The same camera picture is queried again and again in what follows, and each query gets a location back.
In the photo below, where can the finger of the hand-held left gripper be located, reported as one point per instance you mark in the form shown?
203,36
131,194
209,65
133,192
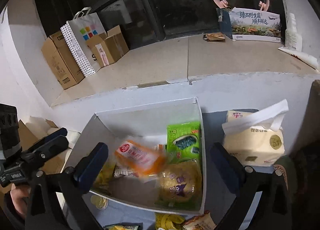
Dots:
53,146
58,132

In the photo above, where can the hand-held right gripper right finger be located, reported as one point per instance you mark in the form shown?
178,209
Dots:
223,163

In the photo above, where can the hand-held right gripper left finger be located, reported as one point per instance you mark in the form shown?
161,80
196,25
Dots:
93,163

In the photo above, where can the orange snack packet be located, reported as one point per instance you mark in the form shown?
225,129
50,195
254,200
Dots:
140,157

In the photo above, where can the white cardboard box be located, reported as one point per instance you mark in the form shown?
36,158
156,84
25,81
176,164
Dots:
150,119

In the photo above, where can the person's left hand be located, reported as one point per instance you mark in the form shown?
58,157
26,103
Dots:
18,198

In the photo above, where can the white striped snack packet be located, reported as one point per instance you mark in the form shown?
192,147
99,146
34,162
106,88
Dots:
123,171

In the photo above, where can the cream tissue pack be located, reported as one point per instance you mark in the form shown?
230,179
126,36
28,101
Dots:
252,142

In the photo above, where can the round gold foil coin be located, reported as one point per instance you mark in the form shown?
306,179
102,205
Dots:
99,202

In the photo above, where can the green seaweed packet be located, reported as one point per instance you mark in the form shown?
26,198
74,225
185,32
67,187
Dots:
185,139

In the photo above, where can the round yellow pastry packet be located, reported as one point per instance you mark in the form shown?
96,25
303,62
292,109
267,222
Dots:
180,183

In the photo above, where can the beige snack packet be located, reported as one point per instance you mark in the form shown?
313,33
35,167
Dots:
200,223

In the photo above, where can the tall brown cardboard box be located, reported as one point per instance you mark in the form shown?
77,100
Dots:
58,62

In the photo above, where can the green and yellow packet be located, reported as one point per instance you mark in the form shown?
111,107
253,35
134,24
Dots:
122,227

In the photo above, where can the yellow crinkled snack packet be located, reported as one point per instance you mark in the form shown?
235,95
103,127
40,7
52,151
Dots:
168,222

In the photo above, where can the white paper shopping bag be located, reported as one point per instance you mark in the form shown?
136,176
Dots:
82,42

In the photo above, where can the open brown cardboard box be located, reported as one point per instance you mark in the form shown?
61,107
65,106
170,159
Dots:
112,47

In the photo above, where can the small dark wrapper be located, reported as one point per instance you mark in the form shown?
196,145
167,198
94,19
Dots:
213,37

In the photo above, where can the white tube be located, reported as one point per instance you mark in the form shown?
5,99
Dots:
301,57

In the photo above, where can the printed mushroom gift box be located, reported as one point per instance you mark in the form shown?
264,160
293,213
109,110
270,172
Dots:
252,24

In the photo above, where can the white spray bottle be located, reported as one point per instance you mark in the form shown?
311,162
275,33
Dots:
293,34

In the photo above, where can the pink plastic fan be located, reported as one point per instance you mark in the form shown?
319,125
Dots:
220,1
264,5

